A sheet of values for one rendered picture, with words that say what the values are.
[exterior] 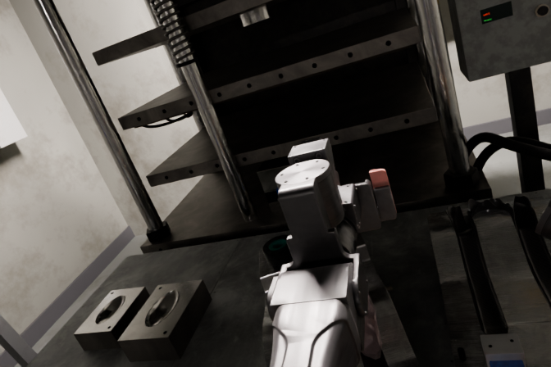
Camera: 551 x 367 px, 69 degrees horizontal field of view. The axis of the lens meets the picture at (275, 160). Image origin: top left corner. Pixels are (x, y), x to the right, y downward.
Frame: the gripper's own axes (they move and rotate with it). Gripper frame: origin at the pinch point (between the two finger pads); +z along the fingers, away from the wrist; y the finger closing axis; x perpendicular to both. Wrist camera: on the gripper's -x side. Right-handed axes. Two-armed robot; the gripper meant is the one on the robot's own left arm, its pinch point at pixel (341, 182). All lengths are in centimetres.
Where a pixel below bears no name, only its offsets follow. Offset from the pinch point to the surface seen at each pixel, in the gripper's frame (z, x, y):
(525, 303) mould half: 6.3, 31.0, -22.5
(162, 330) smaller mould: 10, 33, 53
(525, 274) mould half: 13.3, 31.0, -24.5
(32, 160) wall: 175, 10, 253
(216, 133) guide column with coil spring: 71, 4, 51
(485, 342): -4.1, 28.1, -14.5
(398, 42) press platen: 73, -8, -14
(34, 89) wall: 209, -38, 253
